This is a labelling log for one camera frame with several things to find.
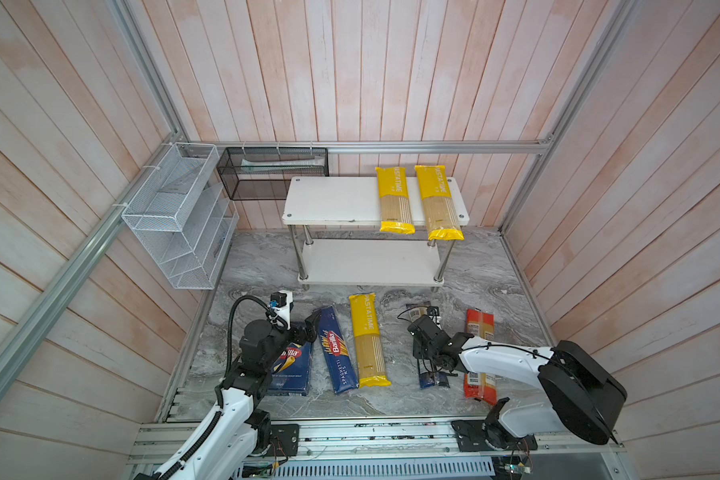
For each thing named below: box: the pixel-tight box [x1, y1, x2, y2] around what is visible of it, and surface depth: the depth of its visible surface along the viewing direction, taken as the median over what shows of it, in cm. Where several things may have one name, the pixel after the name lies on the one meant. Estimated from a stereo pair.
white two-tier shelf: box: [283, 177, 470, 287], surface depth 90 cm
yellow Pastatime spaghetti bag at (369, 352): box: [348, 292, 392, 388], surface depth 90 cm
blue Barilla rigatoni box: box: [268, 342, 312, 396], surface depth 81 cm
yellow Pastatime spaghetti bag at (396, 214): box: [375, 166, 416, 235], surface depth 79 cm
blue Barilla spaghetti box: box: [317, 306, 359, 394], surface depth 86 cm
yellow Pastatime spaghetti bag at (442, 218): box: [414, 165, 464, 241], surface depth 77 cm
